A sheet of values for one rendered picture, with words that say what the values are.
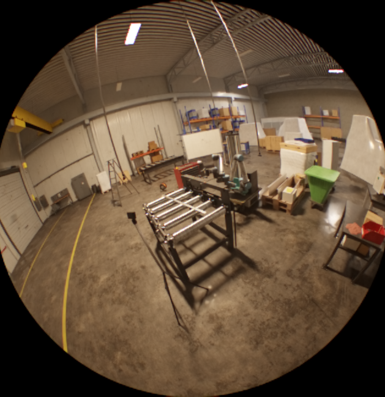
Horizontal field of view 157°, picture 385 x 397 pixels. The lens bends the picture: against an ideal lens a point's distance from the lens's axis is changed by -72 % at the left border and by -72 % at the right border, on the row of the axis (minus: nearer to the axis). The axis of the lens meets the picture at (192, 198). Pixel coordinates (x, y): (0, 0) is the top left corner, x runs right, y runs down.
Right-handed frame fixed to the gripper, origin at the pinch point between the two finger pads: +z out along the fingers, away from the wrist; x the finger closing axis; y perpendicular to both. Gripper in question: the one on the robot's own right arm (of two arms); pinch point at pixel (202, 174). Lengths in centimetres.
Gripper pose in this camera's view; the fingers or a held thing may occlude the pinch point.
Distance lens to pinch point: 257.1
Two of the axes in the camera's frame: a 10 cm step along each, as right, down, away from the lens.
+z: -8.2, 4.0, -4.0
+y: 5.2, 2.7, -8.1
